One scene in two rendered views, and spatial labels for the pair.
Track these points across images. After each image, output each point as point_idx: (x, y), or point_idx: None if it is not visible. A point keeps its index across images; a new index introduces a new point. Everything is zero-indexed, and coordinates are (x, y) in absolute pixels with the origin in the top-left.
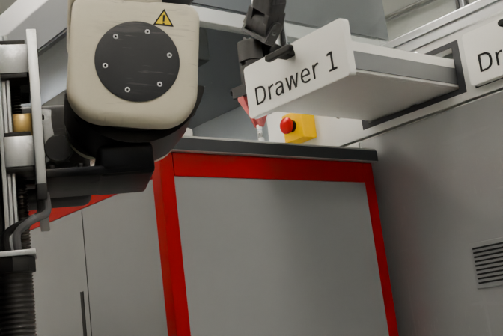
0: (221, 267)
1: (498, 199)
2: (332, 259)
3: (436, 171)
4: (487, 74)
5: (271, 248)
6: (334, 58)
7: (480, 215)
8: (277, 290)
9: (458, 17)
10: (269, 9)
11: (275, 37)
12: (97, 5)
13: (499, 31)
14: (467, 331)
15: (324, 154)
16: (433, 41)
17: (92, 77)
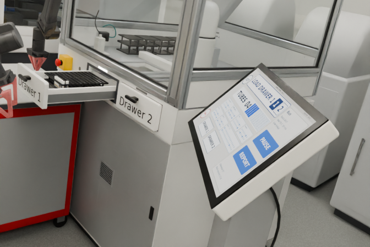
0: None
1: (112, 152)
2: (45, 146)
3: (99, 124)
4: (120, 106)
5: (12, 145)
6: (39, 97)
7: (106, 152)
8: (11, 161)
9: (121, 71)
10: (45, 24)
11: (50, 33)
12: None
13: (129, 94)
14: (93, 185)
15: (52, 104)
16: (113, 72)
17: None
